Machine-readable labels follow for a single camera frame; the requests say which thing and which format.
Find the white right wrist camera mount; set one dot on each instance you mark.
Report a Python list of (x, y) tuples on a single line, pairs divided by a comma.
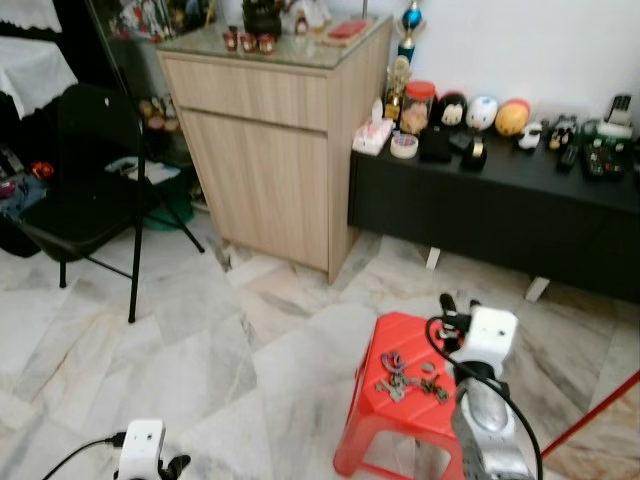
[(490, 335)]

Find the black tape dispenser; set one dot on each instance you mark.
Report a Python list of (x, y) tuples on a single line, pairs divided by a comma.
[(473, 152)]

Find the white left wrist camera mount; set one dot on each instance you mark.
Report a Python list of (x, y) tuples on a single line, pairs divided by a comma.
[(140, 448)]

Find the small red jar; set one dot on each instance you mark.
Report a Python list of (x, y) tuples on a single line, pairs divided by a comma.
[(230, 40), (248, 42), (266, 43)]

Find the flat red box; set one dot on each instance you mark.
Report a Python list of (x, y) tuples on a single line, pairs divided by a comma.
[(347, 30)]

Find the orange marble board red edge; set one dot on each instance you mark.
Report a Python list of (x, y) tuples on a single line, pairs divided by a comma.
[(600, 440)]

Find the white figurine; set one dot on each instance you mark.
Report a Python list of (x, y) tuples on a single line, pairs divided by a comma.
[(312, 14)]

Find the blue and gold trophy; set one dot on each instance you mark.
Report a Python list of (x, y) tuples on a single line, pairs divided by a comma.
[(410, 30)]

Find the black round plush toy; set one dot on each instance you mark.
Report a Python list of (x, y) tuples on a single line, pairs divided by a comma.
[(452, 108)]

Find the black remote control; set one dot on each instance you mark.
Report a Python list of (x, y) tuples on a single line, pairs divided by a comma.
[(567, 158)]

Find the light wooden cabinet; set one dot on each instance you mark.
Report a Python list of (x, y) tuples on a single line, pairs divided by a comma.
[(270, 170)]

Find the red plastic stool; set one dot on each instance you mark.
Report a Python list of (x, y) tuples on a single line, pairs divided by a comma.
[(400, 340)]

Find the black pot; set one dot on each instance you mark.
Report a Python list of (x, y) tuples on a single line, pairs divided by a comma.
[(262, 18)]

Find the white lace tablecloth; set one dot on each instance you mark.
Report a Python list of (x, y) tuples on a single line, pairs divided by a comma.
[(30, 72)]

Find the yellow round plush toy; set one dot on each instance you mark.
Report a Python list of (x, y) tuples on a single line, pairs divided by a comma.
[(512, 117)]

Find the pink tissue box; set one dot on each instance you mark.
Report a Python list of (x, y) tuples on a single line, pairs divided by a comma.
[(372, 137)]

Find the green plastic basin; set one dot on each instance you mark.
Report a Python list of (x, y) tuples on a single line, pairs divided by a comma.
[(168, 215)]

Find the small gold trophy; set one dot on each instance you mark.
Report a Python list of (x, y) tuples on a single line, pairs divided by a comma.
[(398, 88)]

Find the black folding chair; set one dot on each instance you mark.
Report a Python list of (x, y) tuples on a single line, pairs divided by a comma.
[(85, 190)]

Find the black low bench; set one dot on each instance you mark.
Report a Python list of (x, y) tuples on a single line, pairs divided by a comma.
[(490, 210)]

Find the black pouch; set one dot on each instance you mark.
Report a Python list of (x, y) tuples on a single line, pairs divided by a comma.
[(435, 145)]

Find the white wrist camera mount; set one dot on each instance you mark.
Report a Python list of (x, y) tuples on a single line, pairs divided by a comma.
[(140, 448), (490, 335)]

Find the white round plush toy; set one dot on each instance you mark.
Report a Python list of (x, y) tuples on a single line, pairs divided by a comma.
[(482, 112)]

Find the clear jar red lid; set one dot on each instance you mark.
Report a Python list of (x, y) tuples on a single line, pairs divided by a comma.
[(417, 107)]

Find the white tape roll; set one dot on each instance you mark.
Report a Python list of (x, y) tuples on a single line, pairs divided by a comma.
[(404, 150)]

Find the bunch of metal keys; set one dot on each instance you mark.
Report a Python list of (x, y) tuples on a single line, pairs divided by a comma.
[(405, 385)]

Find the green electronic board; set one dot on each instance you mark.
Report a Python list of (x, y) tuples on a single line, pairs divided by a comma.
[(603, 158)]

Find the small black toy figure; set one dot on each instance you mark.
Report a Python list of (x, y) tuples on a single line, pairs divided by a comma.
[(563, 130)]

